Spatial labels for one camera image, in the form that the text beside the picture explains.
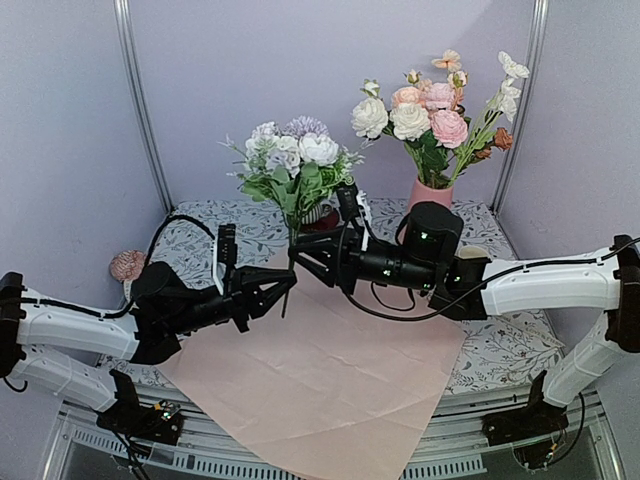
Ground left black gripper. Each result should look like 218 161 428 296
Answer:
167 266 297 336

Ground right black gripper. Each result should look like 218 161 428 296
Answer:
287 225 437 296

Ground white blue hydrangea stem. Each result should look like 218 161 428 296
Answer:
217 115 366 319

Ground pink wrapping paper sheet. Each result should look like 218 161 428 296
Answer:
157 259 469 480

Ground pale pink flower stem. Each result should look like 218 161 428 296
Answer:
425 83 468 149

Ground pink rose flower stem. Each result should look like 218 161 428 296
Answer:
391 69 432 108

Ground rust brown rose stem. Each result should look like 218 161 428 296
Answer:
472 127 514 163

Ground cream printed ribbon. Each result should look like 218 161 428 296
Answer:
498 317 565 348

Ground peach blossom flower stem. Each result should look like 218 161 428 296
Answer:
431 49 468 89

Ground white ranunculus flower stem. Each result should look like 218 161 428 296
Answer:
449 51 530 186

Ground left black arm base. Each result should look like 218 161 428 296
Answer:
96 369 184 446

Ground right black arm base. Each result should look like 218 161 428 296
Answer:
482 370 569 470

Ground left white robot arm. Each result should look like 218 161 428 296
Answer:
1 262 296 434

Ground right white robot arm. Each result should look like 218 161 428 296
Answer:
288 202 639 436

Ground tall pink vase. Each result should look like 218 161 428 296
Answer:
407 179 453 211

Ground dark red small object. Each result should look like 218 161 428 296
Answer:
301 205 340 233

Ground striped grey ceramic cup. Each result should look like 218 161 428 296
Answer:
300 202 326 226

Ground floral patterned table mat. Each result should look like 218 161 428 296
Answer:
97 198 571 401

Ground pink patterned ball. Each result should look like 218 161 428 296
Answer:
109 250 146 283

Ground cream ceramic mug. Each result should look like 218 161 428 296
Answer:
457 245 491 259

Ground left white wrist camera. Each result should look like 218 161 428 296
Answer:
211 223 237 295

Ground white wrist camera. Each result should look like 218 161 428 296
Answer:
336 183 372 252
211 223 237 295

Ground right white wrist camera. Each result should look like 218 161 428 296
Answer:
336 183 372 252

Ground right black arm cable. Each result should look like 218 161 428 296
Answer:
337 214 489 321

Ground right aluminium frame post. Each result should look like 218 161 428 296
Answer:
491 0 550 217

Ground aluminium frame post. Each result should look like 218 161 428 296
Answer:
113 0 174 213
491 0 550 217

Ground left aluminium frame post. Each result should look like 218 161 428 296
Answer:
113 0 174 213

